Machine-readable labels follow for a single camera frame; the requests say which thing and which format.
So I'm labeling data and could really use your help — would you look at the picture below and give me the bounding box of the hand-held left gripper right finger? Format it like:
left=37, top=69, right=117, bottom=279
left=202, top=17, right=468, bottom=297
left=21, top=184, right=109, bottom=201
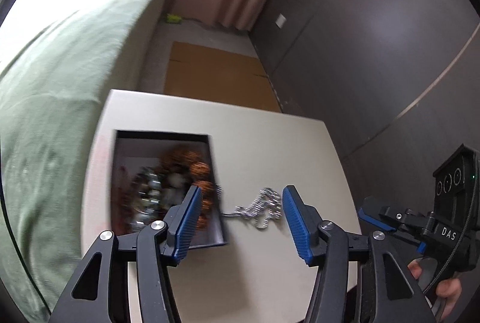
left=282, top=185, right=437, bottom=323

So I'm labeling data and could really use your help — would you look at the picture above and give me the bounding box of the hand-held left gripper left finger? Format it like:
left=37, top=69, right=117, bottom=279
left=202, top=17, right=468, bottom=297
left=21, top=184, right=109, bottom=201
left=54, top=185, right=205, bottom=323

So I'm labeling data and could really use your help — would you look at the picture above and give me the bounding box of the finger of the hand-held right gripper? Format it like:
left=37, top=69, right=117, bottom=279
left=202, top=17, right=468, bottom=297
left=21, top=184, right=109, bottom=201
left=356, top=196, right=400, bottom=233

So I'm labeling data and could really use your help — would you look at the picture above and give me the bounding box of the silver chain necklace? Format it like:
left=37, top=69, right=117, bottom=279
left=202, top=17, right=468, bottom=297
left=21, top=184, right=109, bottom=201
left=215, top=185, right=284, bottom=230

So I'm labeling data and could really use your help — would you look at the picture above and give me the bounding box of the pile of mixed jewelry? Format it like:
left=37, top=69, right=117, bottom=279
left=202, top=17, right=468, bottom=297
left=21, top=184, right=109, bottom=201
left=116, top=146, right=218, bottom=233

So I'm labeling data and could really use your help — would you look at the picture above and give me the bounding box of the brown bead bracelet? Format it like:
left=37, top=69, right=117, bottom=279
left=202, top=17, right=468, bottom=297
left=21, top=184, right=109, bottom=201
left=159, top=146, right=217, bottom=230

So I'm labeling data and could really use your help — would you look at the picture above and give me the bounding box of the black cardboard box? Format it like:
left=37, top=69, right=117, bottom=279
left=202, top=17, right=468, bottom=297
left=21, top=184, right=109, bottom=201
left=110, top=130, right=229, bottom=252

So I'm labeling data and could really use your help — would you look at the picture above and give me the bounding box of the person's right hand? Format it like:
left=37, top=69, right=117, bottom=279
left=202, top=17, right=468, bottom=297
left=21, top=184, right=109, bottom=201
left=408, top=257, right=466, bottom=301

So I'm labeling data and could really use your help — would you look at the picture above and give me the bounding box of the beige small table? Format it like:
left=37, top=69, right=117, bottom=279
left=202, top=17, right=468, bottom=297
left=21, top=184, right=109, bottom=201
left=80, top=89, right=362, bottom=323

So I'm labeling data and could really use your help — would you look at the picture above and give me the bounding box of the flat brown cardboard sheet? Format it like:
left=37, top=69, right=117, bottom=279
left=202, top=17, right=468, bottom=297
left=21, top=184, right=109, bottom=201
left=163, top=41, right=283, bottom=113

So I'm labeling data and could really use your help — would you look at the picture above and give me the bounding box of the dark grey wardrobe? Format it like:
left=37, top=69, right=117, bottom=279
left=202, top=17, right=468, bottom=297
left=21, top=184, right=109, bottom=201
left=249, top=0, right=480, bottom=181

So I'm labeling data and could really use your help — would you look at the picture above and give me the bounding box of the bed with green sheet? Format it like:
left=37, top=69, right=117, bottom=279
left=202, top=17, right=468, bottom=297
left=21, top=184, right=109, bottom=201
left=0, top=0, right=173, bottom=320

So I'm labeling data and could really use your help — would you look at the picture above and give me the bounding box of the black braided cable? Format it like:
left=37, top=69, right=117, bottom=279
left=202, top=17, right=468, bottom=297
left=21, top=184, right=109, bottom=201
left=422, top=154, right=480, bottom=320

